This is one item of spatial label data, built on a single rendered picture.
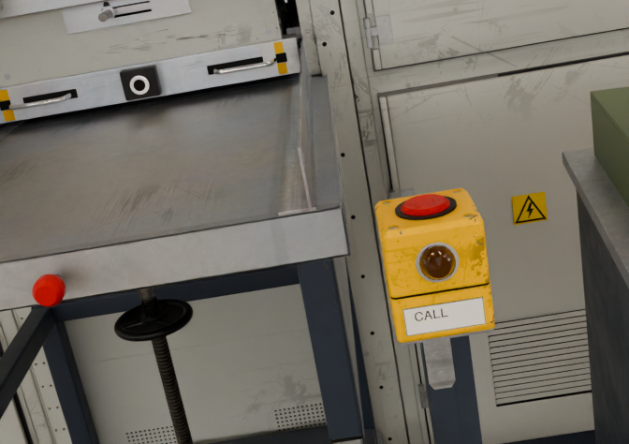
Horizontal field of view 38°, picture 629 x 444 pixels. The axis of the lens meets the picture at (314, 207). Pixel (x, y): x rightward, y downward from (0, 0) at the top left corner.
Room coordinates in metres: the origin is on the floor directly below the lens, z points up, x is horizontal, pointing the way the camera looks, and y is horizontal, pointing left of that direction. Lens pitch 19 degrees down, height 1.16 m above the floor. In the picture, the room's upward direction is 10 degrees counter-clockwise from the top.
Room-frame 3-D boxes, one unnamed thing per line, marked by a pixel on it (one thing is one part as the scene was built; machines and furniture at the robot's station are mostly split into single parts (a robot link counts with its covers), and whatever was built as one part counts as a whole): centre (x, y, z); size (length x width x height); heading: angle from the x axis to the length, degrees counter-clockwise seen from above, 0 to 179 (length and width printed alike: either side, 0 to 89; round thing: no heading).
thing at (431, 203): (0.69, -0.09, 0.90); 0.04 x 0.04 x 0.02
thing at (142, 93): (1.53, 0.25, 0.90); 0.06 x 0.03 x 0.05; 87
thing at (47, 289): (0.88, 0.28, 0.82); 0.04 x 0.03 x 0.03; 177
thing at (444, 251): (0.64, -0.09, 0.87); 0.03 x 0.01 x 0.03; 87
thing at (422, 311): (0.69, -0.09, 0.85); 0.08 x 0.08 x 0.10; 87
